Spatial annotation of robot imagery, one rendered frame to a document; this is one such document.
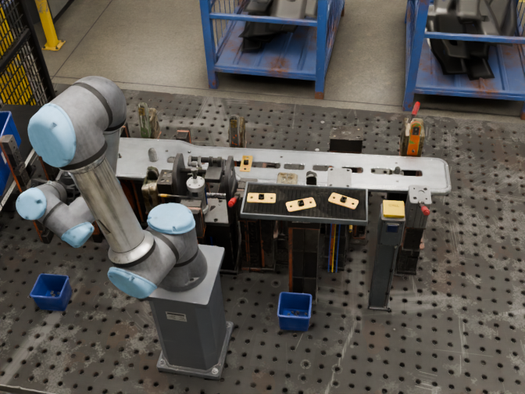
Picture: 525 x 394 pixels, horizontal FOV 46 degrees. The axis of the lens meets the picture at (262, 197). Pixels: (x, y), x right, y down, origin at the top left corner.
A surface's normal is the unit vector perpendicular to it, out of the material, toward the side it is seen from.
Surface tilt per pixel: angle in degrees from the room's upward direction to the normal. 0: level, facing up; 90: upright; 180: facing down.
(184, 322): 90
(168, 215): 7
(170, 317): 90
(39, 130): 83
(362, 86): 0
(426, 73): 0
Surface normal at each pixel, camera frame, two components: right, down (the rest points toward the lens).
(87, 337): -0.04, -0.71
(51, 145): -0.51, 0.52
